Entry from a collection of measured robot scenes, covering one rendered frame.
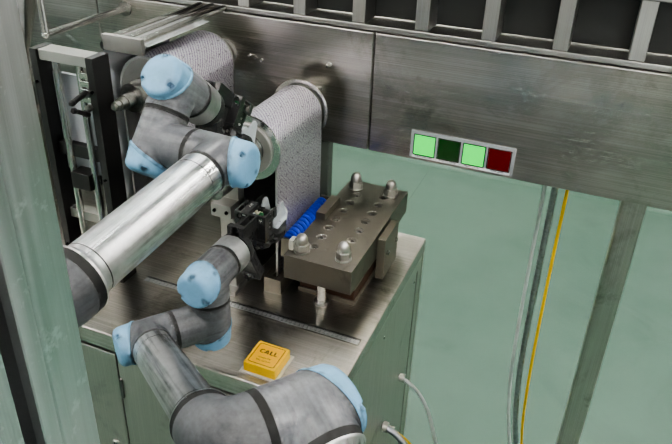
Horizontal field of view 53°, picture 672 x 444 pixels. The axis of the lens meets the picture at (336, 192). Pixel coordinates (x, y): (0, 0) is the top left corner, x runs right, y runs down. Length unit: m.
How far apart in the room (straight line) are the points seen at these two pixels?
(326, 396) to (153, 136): 0.48
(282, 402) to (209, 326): 0.39
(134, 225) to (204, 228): 0.95
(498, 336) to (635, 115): 1.61
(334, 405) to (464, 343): 1.96
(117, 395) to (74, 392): 1.42
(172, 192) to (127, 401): 0.83
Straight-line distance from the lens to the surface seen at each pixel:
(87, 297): 0.85
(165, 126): 1.12
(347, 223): 1.61
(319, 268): 1.47
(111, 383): 1.69
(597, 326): 2.03
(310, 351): 1.45
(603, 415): 2.78
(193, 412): 1.00
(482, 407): 2.67
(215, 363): 1.43
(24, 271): 0.25
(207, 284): 1.24
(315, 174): 1.67
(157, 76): 1.12
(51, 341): 0.27
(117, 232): 0.90
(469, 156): 1.64
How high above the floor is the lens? 1.86
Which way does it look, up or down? 28 degrees down
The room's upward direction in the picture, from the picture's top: 2 degrees clockwise
